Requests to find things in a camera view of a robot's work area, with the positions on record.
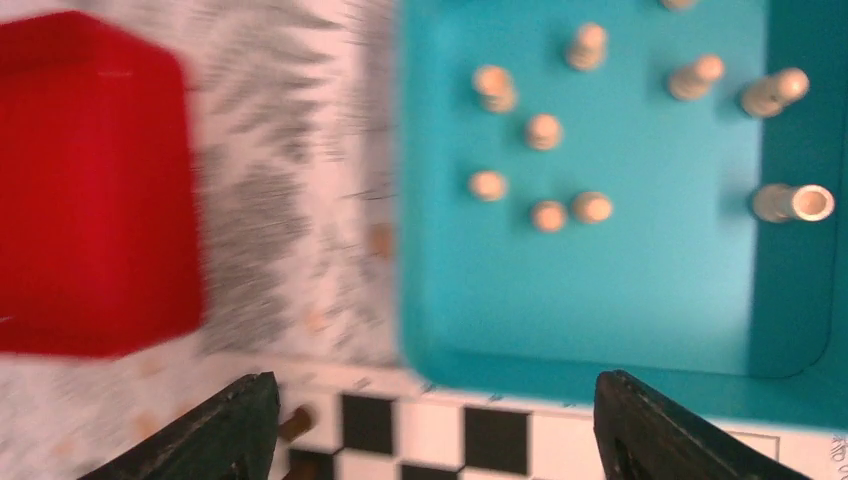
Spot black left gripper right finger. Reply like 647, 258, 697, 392
593, 370, 805, 480

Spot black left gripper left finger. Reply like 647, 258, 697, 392
83, 372, 280, 480

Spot dark wooden chess piece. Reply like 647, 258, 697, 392
277, 405, 316, 443

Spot light wooden chess piece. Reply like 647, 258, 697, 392
668, 54, 725, 101
566, 22, 607, 71
741, 67, 810, 118
752, 184, 836, 223

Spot black white chessboard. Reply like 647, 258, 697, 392
264, 370, 848, 480

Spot red square box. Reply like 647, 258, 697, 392
1, 11, 204, 358

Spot teal square tray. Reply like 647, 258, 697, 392
396, 1, 847, 430

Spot floral patterned table mat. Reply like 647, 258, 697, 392
1, 1, 398, 479

